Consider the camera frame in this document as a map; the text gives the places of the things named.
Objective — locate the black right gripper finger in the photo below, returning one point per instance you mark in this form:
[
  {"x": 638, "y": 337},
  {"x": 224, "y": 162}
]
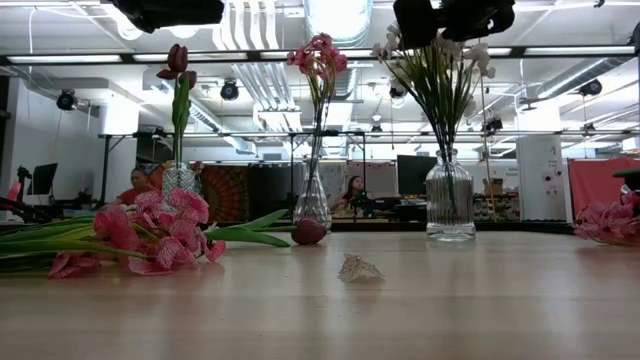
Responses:
[{"x": 415, "y": 22}]

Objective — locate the pink flower bunch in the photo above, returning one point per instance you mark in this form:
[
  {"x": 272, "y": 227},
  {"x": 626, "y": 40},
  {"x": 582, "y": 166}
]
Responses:
[
  {"x": 320, "y": 52},
  {"x": 115, "y": 227},
  {"x": 607, "y": 220}
]

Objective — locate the ribbed glass bottle vase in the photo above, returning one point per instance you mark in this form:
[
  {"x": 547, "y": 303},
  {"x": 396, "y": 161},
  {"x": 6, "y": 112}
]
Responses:
[{"x": 450, "y": 200}]

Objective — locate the tall slender glass vase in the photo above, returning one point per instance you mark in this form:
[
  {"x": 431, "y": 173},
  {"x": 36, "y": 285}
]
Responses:
[{"x": 312, "y": 200}]

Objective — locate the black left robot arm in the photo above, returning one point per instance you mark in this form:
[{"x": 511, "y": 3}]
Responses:
[{"x": 170, "y": 12}]

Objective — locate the background black robot arm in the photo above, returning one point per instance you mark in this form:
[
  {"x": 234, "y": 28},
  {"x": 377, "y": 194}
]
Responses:
[{"x": 362, "y": 201}]

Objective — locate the diamond-pattern glass vase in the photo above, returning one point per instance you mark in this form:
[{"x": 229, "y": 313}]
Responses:
[{"x": 177, "y": 180}]

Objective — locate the black ceiling spotlight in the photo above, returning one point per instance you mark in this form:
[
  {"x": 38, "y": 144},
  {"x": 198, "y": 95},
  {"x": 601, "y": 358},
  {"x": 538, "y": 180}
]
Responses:
[
  {"x": 494, "y": 125},
  {"x": 66, "y": 100},
  {"x": 591, "y": 87},
  {"x": 229, "y": 90}
]

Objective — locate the large black monitor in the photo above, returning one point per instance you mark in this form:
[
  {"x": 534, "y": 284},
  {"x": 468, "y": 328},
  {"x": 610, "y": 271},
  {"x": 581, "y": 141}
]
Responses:
[{"x": 412, "y": 175}]

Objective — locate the white round column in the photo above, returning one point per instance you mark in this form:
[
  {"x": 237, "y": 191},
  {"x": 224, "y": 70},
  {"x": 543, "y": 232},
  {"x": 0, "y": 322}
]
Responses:
[{"x": 542, "y": 170}]

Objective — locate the person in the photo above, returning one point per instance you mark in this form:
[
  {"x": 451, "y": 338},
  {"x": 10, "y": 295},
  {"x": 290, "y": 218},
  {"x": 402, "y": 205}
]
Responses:
[
  {"x": 135, "y": 192},
  {"x": 352, "y": 192}
]

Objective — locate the orange fabric partition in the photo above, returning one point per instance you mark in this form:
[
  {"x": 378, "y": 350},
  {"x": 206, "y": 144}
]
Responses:
[{"x": 595, "y": 180}]

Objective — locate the small fallen petal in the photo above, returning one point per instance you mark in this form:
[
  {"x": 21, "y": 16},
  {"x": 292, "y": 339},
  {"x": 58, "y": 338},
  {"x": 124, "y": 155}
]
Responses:
[{"x": 357, "y": 268}]

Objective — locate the orange patterned tapestry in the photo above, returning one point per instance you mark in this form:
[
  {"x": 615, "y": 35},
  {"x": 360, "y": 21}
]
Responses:
[{"x": 225, "y": 192}]

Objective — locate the small black monitor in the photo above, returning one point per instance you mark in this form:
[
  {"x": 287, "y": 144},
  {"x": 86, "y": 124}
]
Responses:
[{"x": 42, "y": 177}]

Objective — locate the black aluminium table frame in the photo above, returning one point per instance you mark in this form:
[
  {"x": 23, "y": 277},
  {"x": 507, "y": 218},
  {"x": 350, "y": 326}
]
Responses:
[{"x": 525, "y": 226}]

